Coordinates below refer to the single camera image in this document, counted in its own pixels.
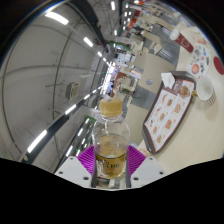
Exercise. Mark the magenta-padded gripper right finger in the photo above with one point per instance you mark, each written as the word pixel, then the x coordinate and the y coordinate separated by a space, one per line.
pixel 148 170

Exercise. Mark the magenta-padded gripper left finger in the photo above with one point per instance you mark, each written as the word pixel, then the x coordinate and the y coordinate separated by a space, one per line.
pixel 71 170

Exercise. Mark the clear bottle with yellow cap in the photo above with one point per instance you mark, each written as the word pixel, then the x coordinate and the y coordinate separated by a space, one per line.
pixel 111 150

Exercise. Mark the clear plastic bag with food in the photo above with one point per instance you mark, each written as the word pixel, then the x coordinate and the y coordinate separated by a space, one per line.
pixel 143 152

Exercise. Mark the dark tray with printed liner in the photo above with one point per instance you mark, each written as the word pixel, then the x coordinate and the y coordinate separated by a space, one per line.
pixel 165 116

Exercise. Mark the ceiling air conditioner unit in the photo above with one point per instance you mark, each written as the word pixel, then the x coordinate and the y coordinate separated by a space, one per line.
pixel 73 90

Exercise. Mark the white napkin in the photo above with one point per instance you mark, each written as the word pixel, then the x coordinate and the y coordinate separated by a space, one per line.
pixel 167 80

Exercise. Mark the white cup with dotted pattern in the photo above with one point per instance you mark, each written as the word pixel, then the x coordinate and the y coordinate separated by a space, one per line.
pixel 204 89

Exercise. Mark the group of beige chairs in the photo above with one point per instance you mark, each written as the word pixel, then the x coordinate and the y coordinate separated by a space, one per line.
pixel 146 63

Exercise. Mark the colourful printed paper placemat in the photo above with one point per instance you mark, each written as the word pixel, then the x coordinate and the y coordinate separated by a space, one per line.
pixel 200 61

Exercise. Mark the flat round red coaster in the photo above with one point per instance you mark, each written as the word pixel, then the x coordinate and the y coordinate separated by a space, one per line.
pixel 219 65

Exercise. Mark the group of ceiling lights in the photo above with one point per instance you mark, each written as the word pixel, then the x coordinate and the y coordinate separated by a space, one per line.
pixel 56 17

